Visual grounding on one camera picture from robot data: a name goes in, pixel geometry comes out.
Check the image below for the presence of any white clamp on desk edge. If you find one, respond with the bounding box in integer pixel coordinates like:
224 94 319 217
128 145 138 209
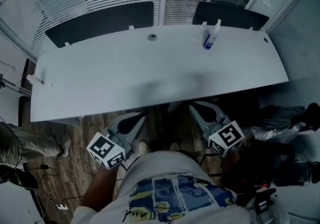
25 73 45 85

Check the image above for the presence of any person's left forearm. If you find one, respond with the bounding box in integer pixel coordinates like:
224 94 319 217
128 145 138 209
81 164 121 212

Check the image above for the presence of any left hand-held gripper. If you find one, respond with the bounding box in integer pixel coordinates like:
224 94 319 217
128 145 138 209
86 112 147 170

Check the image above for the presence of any person's right forearm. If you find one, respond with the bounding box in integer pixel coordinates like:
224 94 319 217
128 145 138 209
221 152 249 192

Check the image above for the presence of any white spray bottle blue label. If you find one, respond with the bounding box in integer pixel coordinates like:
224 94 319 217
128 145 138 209
202 19 222 51

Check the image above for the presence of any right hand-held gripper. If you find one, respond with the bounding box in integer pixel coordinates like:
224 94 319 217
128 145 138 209
189 101 245 158

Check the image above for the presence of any black chest-mounted device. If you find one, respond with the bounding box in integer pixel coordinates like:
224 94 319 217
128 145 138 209
236 184 278 215

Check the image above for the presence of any black desk divider panel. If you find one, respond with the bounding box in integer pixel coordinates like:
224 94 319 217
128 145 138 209
192 1 270 32
45 1 155 49

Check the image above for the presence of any person's left shoe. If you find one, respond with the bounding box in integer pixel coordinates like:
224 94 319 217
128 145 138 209
138 140 151 156

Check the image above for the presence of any person's white printed shirt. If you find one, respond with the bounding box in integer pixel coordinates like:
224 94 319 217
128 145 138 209
71 150 254 224

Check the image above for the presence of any black office chair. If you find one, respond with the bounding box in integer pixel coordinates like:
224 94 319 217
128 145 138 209
246 102 320 189

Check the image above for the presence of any black floor cable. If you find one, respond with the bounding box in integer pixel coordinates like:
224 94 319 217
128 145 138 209
26 166 85 219

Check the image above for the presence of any black bag with yellow stripe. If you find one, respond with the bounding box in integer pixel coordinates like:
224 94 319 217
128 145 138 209
0 164 40 191

